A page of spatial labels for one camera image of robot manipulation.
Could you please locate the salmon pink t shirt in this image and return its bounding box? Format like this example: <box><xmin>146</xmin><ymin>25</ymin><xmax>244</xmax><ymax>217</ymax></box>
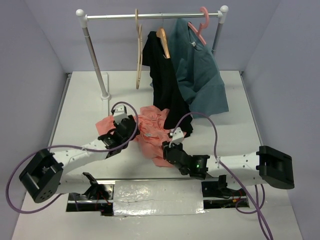
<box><xmin>95</xmin><ymin>105</ymin><xmax>187</xmax><ymax>169</ymax></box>

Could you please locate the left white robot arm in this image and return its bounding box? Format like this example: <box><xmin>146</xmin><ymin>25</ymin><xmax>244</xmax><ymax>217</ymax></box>
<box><xmin>19</xmin><ymin>115</ymin><xmax>140</xmax><ymax>204</ymax></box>

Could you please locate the silver foil cover panel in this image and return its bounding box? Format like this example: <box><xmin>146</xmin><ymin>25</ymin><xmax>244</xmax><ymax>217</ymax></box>
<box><xmin>113</xmin><ymin>179</ymin><xmax>205</xmax><ymax>217</ymax></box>

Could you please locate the pink plastic hanger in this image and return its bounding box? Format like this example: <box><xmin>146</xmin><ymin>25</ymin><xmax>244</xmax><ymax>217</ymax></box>
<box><xmin>187</xmin><ymin>6</ymin><xmax>210</xmax><ymax>46</ymax></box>

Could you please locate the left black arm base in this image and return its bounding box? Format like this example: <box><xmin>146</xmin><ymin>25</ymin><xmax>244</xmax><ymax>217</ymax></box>
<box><xmin>66</xmin><ymin>172</ymin><xmax>115</xmax><ymax>217</ymax></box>

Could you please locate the teal t shirt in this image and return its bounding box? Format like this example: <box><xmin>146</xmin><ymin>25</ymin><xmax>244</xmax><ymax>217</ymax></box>
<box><xmin>168</xmin><ymin>18</ymin><xmax>229</xmax><ymax>116</ymax></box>

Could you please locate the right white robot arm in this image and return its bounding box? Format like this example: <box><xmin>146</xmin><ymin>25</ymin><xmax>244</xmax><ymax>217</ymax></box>
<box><xmin>162</xmin><ymin>141</ymin><xmax>295</xmax><ymax>196</ymax></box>

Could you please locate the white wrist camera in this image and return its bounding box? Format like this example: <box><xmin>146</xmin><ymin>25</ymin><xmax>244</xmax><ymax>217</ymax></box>
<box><xmin>168</xmin><ymin>127</ymin><xmax>185</xmax><ymax>145</ymax></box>
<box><xmin>111</xmin><ymin>104</ymin><xmax>129</xmax><ymax>124</ymax></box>

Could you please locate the light wooden hanger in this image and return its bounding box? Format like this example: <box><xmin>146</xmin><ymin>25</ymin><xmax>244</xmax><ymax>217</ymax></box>
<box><xmin>134</xmin><ymin>8</ymin><xmax>143</xmax><ymax>90</ymax></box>

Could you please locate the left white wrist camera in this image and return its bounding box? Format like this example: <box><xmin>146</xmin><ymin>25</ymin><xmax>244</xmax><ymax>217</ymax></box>
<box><xmin>111</xmin><ymin>104</ymin><xmax>129</xmax><ymax>124</ymax></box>

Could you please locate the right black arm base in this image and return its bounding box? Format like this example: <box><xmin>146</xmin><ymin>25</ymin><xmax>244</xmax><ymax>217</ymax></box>
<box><xmin>201</xmin><ymin>176</ymin><xmax>249</xmax><ymax>210</ymax></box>

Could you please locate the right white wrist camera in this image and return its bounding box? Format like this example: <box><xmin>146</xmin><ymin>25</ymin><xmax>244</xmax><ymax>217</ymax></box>
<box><xmin>168</xmin><ymin>127</ymin><xmax>185</xmax><ymax>145</ymax></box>

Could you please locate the black t shirt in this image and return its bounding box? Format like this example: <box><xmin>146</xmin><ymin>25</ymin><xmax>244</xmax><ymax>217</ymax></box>
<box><xmin>142</xmin><ymin>31</ymin><xmax>193</xmax><ymax>137</ymax></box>

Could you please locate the white and silver clothes rack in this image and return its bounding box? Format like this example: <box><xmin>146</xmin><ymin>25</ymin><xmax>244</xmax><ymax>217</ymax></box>
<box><xmin>76</xmin><ymin>5</ymin><xmax>229</xmax><ymax>100</ymax></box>

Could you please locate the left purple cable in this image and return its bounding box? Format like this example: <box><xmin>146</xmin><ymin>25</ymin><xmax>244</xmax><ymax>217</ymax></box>
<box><xmin>5</xmin><ymin>101</ymin><xmax>139</xmax><ymax>215</ymax></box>

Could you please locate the wooden hanger with black shirt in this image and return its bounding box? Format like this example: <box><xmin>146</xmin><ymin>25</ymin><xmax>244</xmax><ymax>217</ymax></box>
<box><xmin>156</xmin><ymin>19</ymin><xmax>171</xmax><ymax>59</ymax></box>

